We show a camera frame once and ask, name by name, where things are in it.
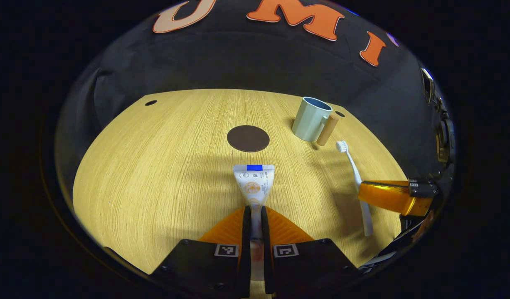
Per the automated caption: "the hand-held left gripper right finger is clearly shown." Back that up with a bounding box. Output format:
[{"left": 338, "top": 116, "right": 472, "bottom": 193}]
[{"left": 261, "top": 206, "right": 364, "bottom": 296}]

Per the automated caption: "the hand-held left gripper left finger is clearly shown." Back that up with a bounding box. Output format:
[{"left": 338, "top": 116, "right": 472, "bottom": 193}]
[{"left": 149, "top": 206, "right": 252, "bottom": 299}]

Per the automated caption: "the black backdrop cloth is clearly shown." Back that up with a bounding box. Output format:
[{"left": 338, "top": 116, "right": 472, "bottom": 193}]
[{"left": 55, "top": 0, "right": 457, "bottom": 196}]

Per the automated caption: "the white toothbrush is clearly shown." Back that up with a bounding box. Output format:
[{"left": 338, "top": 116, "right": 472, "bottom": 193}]
[{"left": 336, "top": 140, "right": 374, "bottom": 237}]

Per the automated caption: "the white toothpaste tube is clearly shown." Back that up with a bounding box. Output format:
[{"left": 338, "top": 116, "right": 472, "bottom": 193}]
[{"left": 232, "top": 164, "right": 276, "bottom": 283}]

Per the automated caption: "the pale blue cup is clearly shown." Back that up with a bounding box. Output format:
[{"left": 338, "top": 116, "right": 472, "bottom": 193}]
[{"left": 291, "top": 96, "right": 340, "bottom": 147}]

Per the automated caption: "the round dark brown coaster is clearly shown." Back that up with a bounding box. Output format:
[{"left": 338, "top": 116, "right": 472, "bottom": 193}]
[{"left": 227, "top": 125, "right": 271, "bottom": 153}]

